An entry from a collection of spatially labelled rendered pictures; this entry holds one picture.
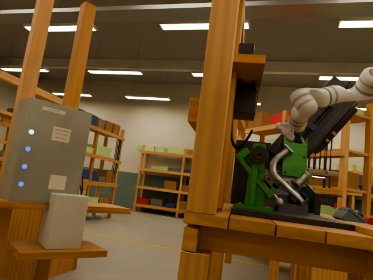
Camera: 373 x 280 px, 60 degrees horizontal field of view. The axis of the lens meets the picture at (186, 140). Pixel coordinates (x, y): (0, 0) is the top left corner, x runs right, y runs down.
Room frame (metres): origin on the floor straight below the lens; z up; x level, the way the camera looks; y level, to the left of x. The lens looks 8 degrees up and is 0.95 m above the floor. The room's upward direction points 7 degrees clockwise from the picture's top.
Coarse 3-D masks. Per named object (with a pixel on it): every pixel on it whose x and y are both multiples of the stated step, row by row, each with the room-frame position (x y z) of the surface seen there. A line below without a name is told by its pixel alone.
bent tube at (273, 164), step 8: (280, 152) 1.56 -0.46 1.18; (288, 152) 1.56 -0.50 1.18; (272, 160) 1.56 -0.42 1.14; (272, 168) 1.54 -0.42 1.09; (272, 176) 1.54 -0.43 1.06; (280, 184) 1.52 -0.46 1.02; (288, 184) 1.51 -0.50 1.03; (288, 192) 1.51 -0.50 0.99; (296, 192) 1.50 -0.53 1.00; (304, 200) 1.48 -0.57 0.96
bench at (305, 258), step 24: (192, 216) 1.02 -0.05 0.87; (216, 216) 1.01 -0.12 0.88; (240, 216) 1.13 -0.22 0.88; (192, 240) 1.02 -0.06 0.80; (216, 240) 1.09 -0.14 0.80; (240, 240) 1.07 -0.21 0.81; (264, 240) 1.06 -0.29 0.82; (288, 240) 1.05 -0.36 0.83; (312, 240) 0.96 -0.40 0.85; (336, 240) 0.95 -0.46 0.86; (360, 240) 0.94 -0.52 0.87; (192, 264) 1.02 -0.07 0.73; (216, 264) 2.40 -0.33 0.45; (312, 264) 1.03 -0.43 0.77; (336, 264) 1.02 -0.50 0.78; (360, 264) 1.01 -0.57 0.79
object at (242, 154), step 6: (246, 150) 1.33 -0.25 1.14; (240, 156) 1.33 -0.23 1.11; (246, 156) 1.34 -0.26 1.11; (240, 162) 1.37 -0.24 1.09; (246, 162) 1.35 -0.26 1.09; (252, 162) 1.34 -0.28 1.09; (246, 168) 1.33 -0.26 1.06; (258, 168) 1.33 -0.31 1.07; (258, 174) 1.32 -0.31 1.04; (264, 174) 1.32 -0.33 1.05; (258, 180) 1.32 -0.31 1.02; (264, 180) 1.33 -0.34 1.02; (264, 186) 1.31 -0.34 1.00; (270, 186) 1.33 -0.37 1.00; (264, 192) 1.31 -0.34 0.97; (270, 192) 1.32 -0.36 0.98
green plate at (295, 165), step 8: (288, 144) 1.60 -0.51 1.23; (296, 144) 1.59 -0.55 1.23; (304, 144) 1.59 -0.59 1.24; (296, 152) 1.58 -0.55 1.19; (304, 152) 1.58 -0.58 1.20; (288, 160) 1.58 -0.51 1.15; (296, 160) 1.57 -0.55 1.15; (304, 160) 1.56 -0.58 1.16; (288, 168) 1.57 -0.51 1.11; (296, 168) 1.56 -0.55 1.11; (304, 168) 1.55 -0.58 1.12; (288, 176) 1.56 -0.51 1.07; (296, 176) 1.55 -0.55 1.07
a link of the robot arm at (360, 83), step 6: (366, 72) 1.15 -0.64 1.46; (372, 72) 1.15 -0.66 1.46; (360, 78) 1.18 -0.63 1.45; (366, 78) 1.15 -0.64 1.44; (372, 78) 1.14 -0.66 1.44; (360, 84) 1.18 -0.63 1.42; (366, 84) 1.16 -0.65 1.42; (372, 84) 1.15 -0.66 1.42; (366, 90) 1.17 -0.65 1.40; (372, 90) 1.16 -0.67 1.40
